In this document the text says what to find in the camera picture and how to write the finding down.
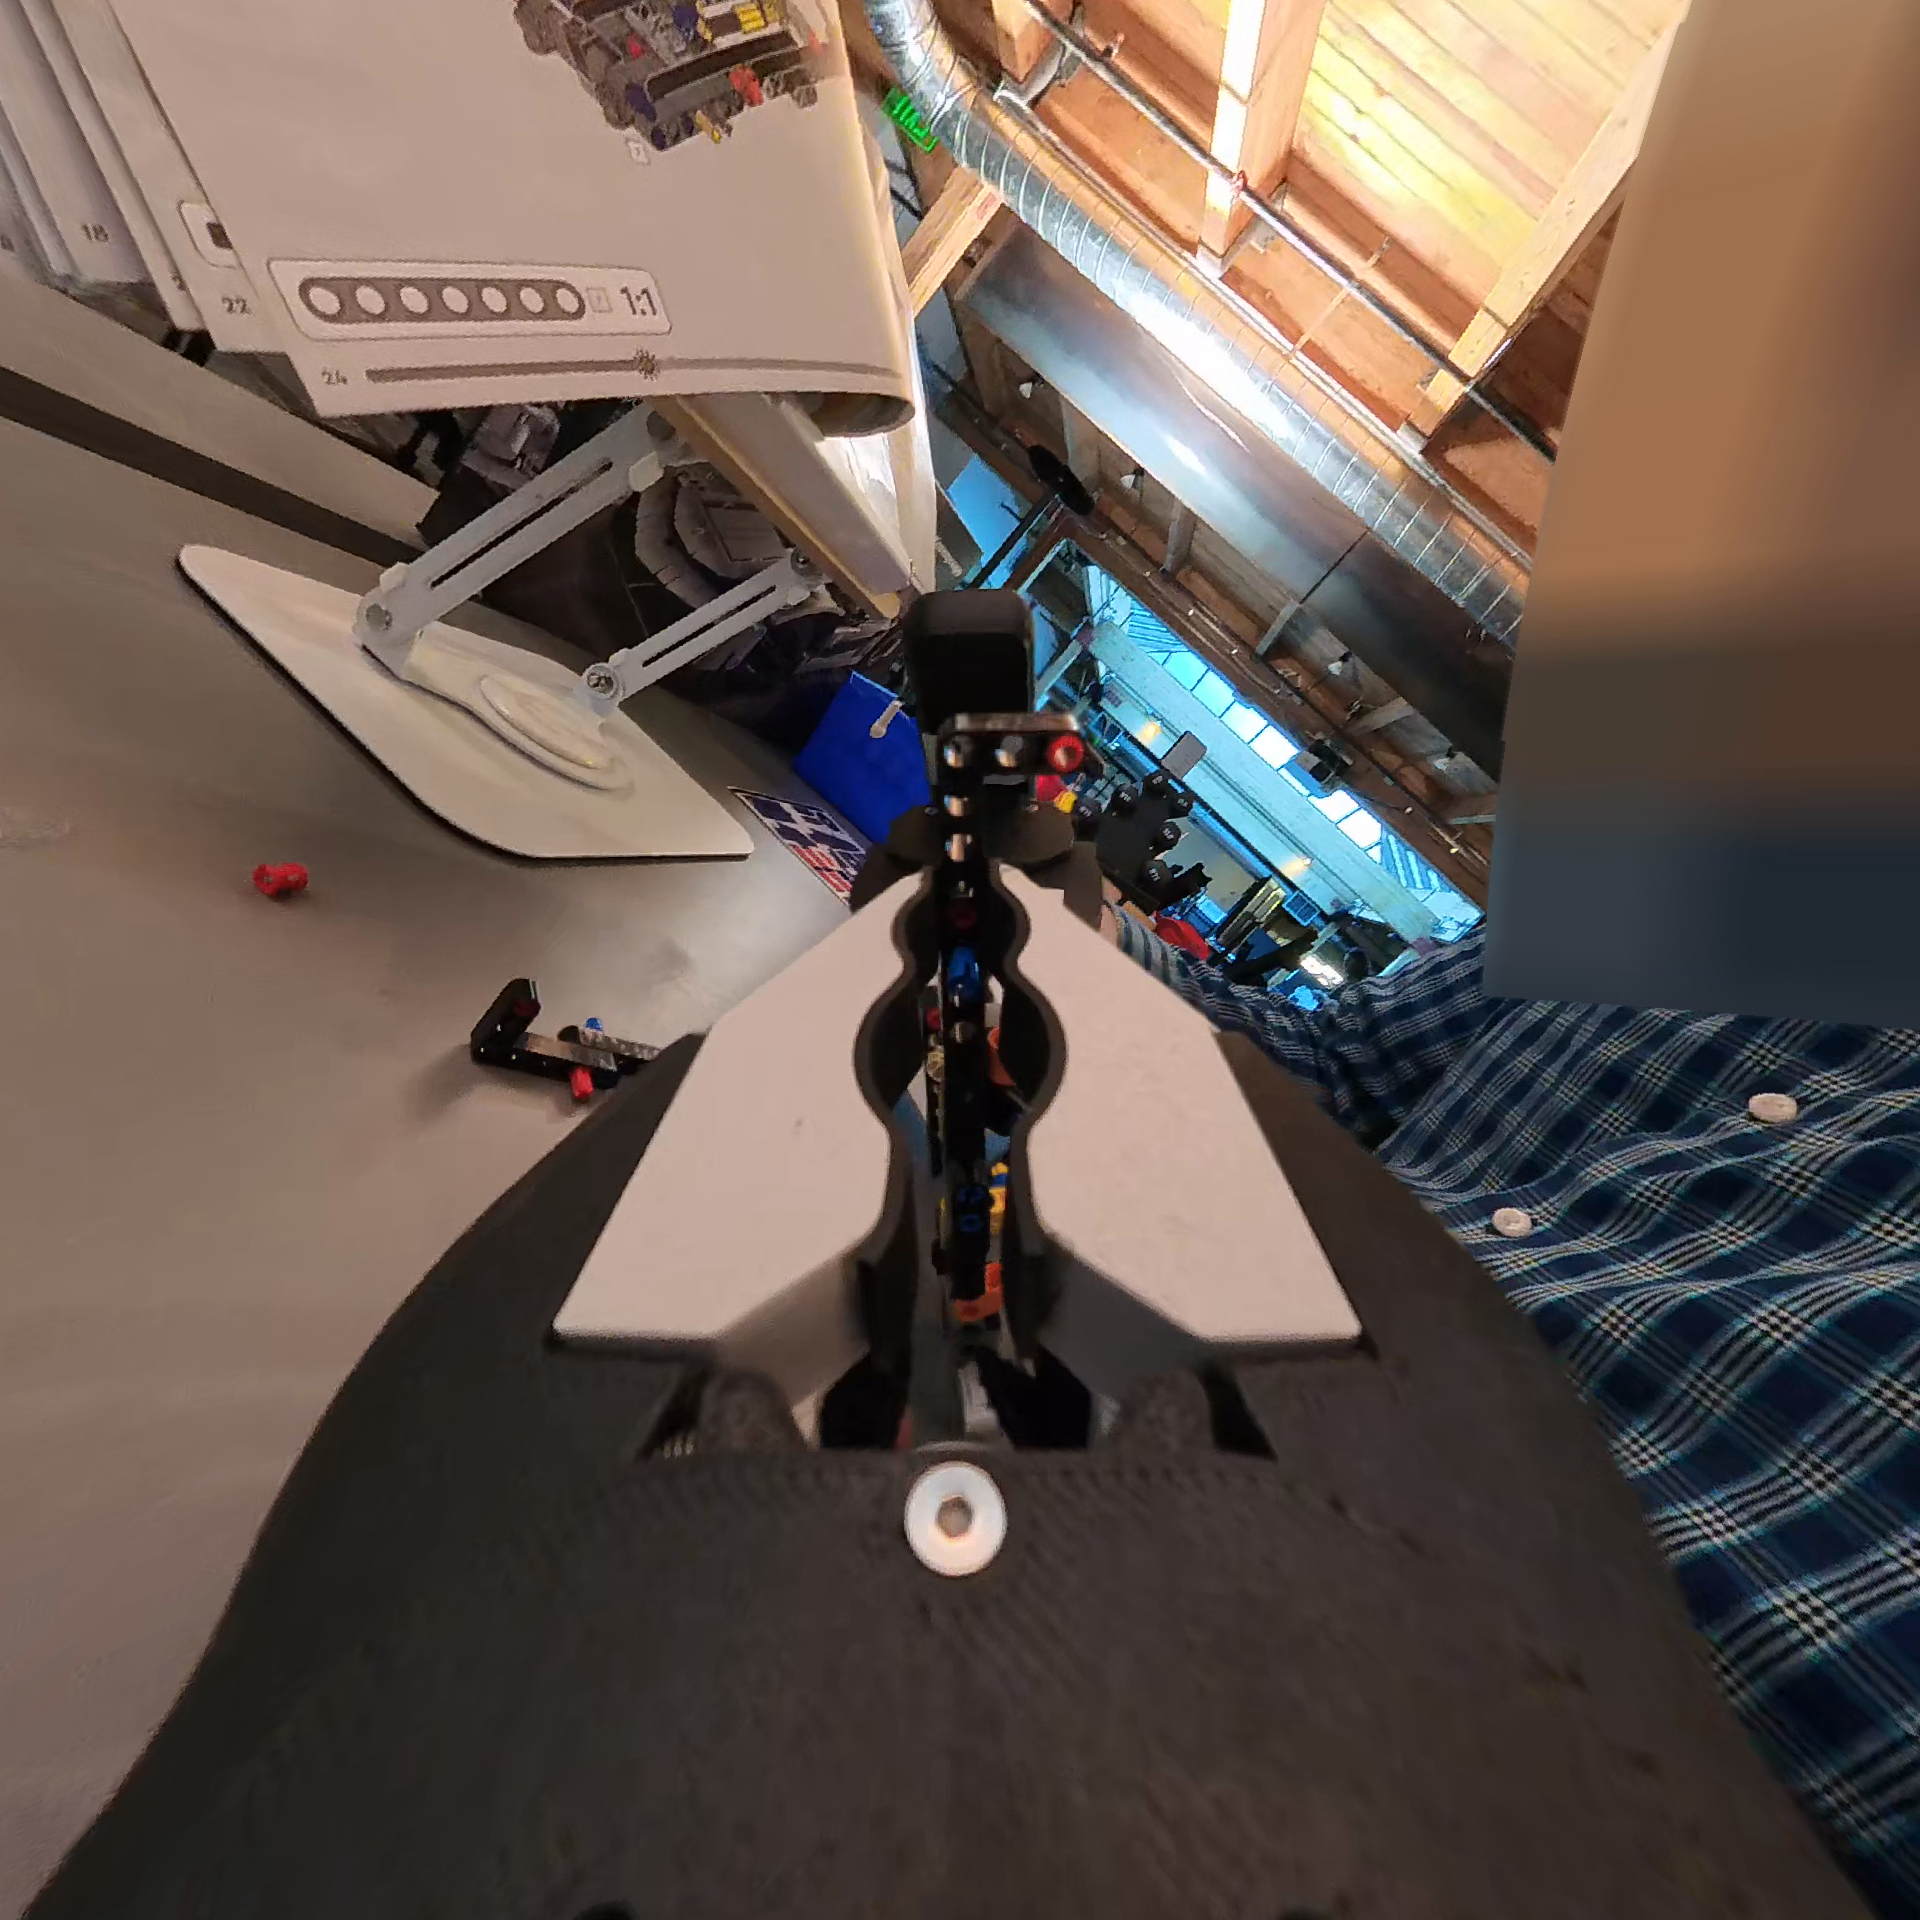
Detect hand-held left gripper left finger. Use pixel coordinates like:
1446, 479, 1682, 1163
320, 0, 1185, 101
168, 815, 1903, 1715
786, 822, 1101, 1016
551, 872, 923, 1359

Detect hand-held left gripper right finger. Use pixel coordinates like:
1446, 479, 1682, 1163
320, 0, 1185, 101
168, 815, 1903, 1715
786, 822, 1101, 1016
1000, 883, 1367, 1363

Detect black lego chassis build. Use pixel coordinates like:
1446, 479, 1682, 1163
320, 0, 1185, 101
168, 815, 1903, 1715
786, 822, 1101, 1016
921, 710, 1088, 1344

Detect black lego side beam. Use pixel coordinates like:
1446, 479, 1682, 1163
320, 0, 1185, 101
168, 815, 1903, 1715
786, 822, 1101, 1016
469, 975, 665, 1105

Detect lego instruction booklet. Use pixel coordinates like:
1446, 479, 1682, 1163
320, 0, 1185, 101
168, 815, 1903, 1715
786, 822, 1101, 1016
0, 0, 921, 440

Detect lego sticker sheet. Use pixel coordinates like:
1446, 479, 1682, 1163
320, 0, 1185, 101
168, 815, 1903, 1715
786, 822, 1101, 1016
729, 785, 874, 904

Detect blue plastic bin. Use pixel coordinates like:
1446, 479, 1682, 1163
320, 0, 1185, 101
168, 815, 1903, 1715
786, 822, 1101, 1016
791, 669, 934, 847

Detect silver ventilation ducts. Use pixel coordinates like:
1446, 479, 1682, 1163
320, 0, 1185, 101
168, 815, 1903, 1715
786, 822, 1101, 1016
862, 0, 1530, 662

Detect person's plaid shirt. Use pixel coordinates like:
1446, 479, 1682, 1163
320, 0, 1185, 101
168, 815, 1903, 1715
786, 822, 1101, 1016
1350, 929, 1920, 1905

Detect white book stand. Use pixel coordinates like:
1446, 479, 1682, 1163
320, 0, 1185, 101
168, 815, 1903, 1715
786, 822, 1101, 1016
175, 393, 944, 864

